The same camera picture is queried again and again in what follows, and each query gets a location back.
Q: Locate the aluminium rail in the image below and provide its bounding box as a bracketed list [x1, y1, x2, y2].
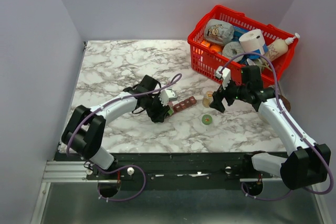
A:
[42, 161, 87, 183]

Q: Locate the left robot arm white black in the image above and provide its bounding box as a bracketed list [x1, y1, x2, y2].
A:
[61, 75, 174, 179]

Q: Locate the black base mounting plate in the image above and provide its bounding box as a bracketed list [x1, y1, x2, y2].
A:
[54, 152, 301, 192]

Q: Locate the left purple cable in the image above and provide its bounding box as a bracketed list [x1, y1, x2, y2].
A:
[65, 73, 183, 202]

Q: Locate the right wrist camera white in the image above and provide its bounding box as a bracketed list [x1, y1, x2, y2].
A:
[215, 66, 231, 90]

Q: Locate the clear pill bottle orange label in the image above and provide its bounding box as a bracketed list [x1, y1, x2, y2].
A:
[202, 91, 213, 108]

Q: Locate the white toilet paper roll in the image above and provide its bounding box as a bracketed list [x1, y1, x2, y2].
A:
[239, 29, 266, 52]

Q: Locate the grey wrapped toilet roll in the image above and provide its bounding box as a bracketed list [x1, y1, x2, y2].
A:
[222, 41, 244, 59]

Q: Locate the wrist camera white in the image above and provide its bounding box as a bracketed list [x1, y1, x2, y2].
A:
[159, 89, 178, 106]
[215, 66, 231, 90]

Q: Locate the cream lotion pump bottle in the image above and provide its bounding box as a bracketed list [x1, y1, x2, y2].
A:
[264, 33, 300, 61]

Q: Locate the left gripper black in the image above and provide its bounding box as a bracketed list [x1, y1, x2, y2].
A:
[144, 93, 171, 124]

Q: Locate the red plastic shopping basket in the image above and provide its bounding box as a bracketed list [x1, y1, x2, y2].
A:
[187, 5, 299, 88]

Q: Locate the grey printed snack bag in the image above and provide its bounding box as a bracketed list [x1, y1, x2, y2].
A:
[204, 19, 235, 46]

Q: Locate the green bottle cap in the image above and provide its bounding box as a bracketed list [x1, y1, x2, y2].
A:
[201, 114, 213, 125]

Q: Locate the purple cable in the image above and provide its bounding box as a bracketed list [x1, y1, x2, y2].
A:
[220, 52, 332, 200]
[65, 73, 183, 202]

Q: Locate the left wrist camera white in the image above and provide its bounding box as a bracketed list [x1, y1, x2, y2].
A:
[159, 89, 178, 106]

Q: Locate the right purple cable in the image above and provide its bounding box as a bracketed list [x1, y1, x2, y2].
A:
[220, 52, 332, 200]

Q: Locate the orange box in basket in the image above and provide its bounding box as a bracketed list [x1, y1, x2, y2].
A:
[201, 40, 211, 48]

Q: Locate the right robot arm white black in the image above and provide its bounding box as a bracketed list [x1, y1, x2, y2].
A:
[209, 66, 331, 190]

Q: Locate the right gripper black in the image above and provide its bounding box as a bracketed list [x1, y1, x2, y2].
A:
[209, 75, 249, 112]

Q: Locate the orange fruit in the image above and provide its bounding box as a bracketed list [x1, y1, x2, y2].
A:
[209, 45, 224, 55]

